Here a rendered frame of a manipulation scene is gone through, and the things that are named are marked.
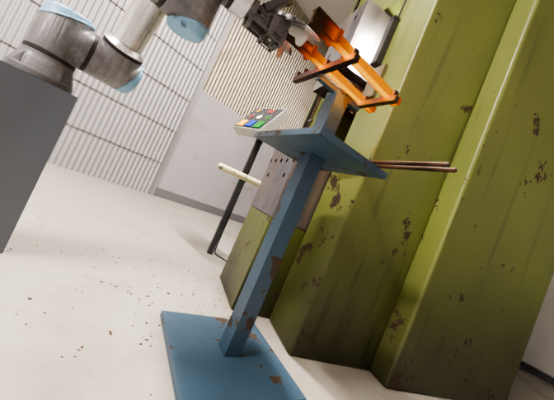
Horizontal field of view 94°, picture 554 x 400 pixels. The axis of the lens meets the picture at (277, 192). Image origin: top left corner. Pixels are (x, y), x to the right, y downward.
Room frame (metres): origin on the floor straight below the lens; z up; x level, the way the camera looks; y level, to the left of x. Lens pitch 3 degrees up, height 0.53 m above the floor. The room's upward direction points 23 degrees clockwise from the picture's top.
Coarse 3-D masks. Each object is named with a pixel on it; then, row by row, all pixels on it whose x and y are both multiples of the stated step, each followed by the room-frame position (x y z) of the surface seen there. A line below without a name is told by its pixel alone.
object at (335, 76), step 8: (288, 32) 0.74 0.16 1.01; (288, 40) 0.76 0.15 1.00; (296, 48) 0.78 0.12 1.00; (304, 48) 0.77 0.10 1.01; (312, 48) 0.78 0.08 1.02; (304, 56) 0.80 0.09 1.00; (312, 56) 0.78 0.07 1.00; (320, 56) 0.80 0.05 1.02; (320, 64) 0.82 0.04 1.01; (336, 72) 0.84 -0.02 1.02; (336, 80) 0.87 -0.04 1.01; (344, 80) 0.87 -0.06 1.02; (344, 88) 0.90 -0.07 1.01; (352, 88) 0.89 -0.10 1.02; (352, 96) 0.93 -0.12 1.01; (360, 96) 0.92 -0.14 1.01; (368, 112) 0.99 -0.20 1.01
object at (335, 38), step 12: (324, 12) 0.64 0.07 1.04; (312, 24) 0.64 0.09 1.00; (324, 24) 0.66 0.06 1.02; (324, 36) 0.67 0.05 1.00; (336, 36) 0.67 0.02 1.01; (336, 48) 0.71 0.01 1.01; (348, 48) 0.70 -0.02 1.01; (360, 60) 0.73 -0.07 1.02; (360, 72) 0.77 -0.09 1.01; (372, 72) 0.76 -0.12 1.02; (372, 84) 0.80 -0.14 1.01; (384, 84) 0.80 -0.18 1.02
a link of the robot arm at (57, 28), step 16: (48, 16) 0.84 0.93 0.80; (64, 16) 0.86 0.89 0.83; (80, 16) 0.88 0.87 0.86; (32, 32) 0.84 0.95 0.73; (48, 32) 0.85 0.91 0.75; (64, 32) 0.87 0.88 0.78; (80, 32) 0.90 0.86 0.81; (48, 48) 0.86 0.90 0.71; (64, 48) 0.88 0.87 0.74; (80, 48) 0.91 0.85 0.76; (80, 64) 0.95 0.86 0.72
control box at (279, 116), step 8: (256, 112) 2.00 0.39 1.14; (264, 112) 1.94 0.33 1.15; (272, 112) 1.88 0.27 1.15; (280, 112) 1.83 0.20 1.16; (240, 120) 2.00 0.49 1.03; (256, 120) 1.88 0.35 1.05; (264, 120) 1.83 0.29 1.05; (272, 120) 1.79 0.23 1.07; (280, 120) 1.84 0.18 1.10; (240, 128) 1.91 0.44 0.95; (248, 128) 1.83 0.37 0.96; (256, 128) 1.78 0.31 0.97; (264, 128) 1.76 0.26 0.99; (272, 128) 1.81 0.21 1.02; (248, 136) 1.91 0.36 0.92
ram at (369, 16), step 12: (372, 0) 1.34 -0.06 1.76; (360, 12) 1.37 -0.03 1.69; (372, 12) 1.35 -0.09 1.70; (384, 12) 1.38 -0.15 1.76; (348, 24) 1.46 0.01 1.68; (360, 24) 1.34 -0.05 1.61; (372, 24) 1.36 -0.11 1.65; (384, 24) 1.39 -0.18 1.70; (348, 36) 1.39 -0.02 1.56; (360, 36) 1.35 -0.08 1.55; (372, 36) 1.37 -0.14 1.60; (360, 48) 1.36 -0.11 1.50; (372, 48) 1.38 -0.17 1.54; (372, 60) 1.39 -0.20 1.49; (348, 72) 1.39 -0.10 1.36
